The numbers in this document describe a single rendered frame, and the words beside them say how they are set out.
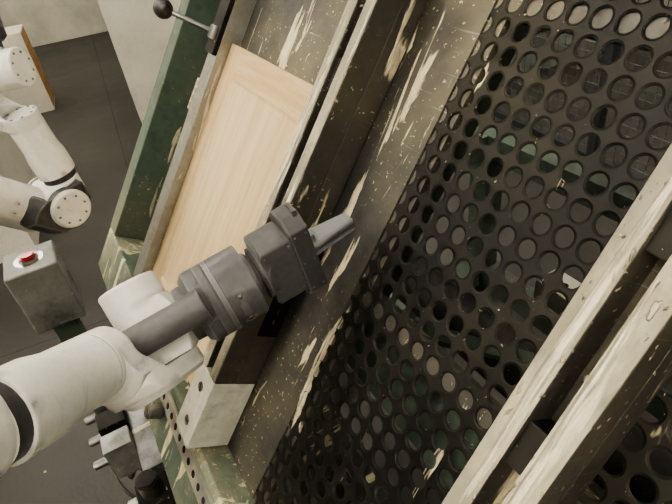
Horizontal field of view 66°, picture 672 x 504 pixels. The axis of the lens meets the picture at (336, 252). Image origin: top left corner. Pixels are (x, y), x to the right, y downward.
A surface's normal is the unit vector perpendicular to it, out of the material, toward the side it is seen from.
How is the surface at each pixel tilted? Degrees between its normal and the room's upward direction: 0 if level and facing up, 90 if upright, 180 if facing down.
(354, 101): 90
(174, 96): 90
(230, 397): 90
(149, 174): 90
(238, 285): 55
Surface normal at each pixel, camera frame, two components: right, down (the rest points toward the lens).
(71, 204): 0.75, 0.32
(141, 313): 0.22, -0.10
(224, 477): 0.40, -0.87
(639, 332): -0.77, -0.15
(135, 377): 0.51, 0.32
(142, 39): 0.41, 0.51
